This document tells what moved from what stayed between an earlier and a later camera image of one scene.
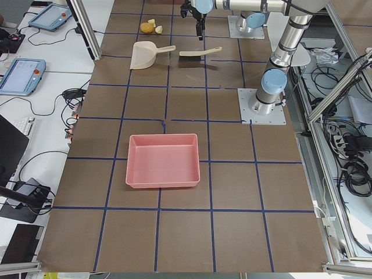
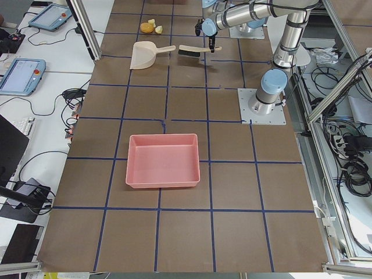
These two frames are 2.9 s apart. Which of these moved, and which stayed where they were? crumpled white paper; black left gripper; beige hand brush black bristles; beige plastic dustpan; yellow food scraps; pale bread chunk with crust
Moved: black left gripper; beige hand brush black bristles
Stayed: crumpled white paper; pale bread chunk with crust; yellow food scraps; beige plastic dustpan
